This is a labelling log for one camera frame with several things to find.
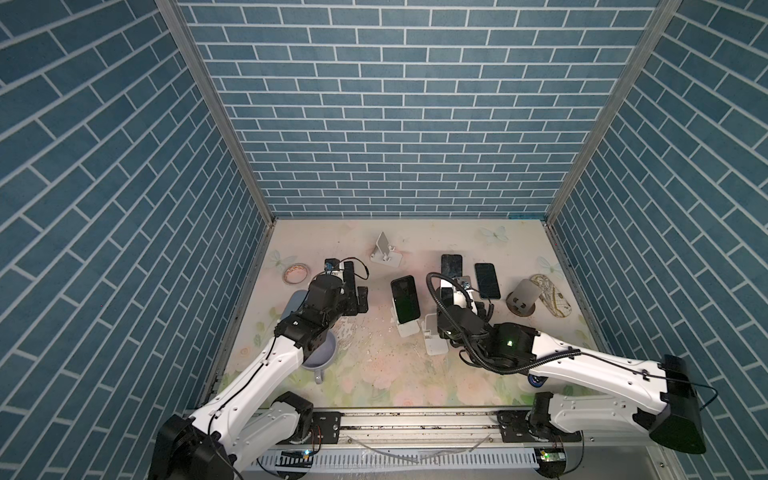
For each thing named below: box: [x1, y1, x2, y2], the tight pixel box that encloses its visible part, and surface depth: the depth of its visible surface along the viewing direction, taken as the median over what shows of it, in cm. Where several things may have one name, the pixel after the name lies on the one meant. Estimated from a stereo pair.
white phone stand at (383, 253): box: [370, 231, 403, 268], surface depth 108 cm
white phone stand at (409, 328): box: [396, 318, 420, 338], surface depth 90 cm
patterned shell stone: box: [529, 274, 572, 318], surface depth 97 cm
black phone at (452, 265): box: [441, 254, 463, 278], surface depth 95 cm
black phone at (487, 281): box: [474, 262, 501, 299], surface depth 106 cm
